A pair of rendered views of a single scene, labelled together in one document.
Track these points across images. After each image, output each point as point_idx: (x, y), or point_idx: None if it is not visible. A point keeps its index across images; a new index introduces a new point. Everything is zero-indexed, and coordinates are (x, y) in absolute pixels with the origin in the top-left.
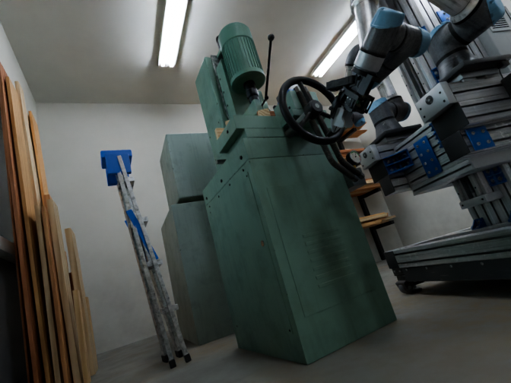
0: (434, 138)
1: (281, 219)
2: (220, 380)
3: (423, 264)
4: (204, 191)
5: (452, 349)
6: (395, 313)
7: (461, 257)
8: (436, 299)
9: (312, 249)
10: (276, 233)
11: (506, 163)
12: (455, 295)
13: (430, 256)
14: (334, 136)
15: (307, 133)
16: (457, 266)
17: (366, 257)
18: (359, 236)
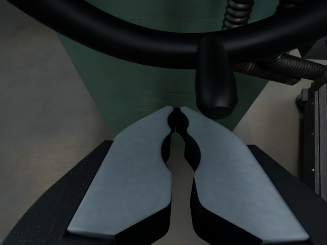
0: None
1: (102, 70)
2: (81, 99)
3: (316, 130)
4: None
5: (168, 235)
6: (236, 133)
7: (317, 189)
8: (285, 148)
9: (147, 104)
10: (93, 82)
11: None
12: (298, 164)
13: (321, 142)
14: (244, 54)
15: (72, 35)
16: (312, 179)
17: (227, 121)
18: (236, 106)
